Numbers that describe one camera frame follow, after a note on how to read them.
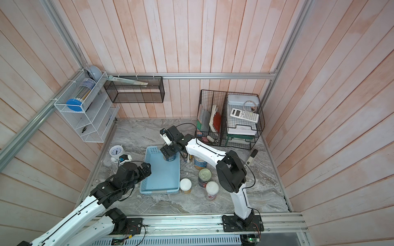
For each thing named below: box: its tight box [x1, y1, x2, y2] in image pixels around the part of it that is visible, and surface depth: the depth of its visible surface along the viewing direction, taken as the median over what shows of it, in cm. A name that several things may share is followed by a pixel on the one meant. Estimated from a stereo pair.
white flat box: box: [226, 125, 258, 136], surface depth 92 cm
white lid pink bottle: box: [205, 180, 220, 201], surface depth 76 cm
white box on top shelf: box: [227, 93, 260, 107], surface depth 102 cm
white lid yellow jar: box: [179, 177, 192, 195], surface depth 82 cm
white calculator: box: [230, 108, 260, 124], surface depth 94 cm
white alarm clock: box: [109, 144, 126, 163], surface depth 100 cm
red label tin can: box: [198, 168, 212, 189], surface depth 82 cm
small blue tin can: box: [193, 155, 208, 170], surface depth 89 cm
